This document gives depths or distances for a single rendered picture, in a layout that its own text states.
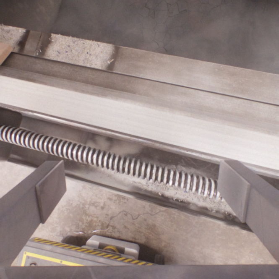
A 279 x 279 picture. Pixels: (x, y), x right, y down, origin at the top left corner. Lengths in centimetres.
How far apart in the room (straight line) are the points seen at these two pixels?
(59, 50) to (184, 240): 106
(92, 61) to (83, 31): 20
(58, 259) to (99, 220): 34
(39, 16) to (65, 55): 27
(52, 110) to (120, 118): 13
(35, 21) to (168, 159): 58
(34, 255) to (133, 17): 94
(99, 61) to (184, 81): 15
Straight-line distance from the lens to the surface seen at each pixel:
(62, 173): 16
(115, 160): 43
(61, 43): 43
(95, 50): 40
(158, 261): 111
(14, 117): 74
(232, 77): 37
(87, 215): 126
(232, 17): 58
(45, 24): 65
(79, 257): 97
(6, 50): 47
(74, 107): 37
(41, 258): 103
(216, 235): 124
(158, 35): 54
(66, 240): 119
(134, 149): 76
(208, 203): 77
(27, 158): 92
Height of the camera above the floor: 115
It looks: 79 degrees down
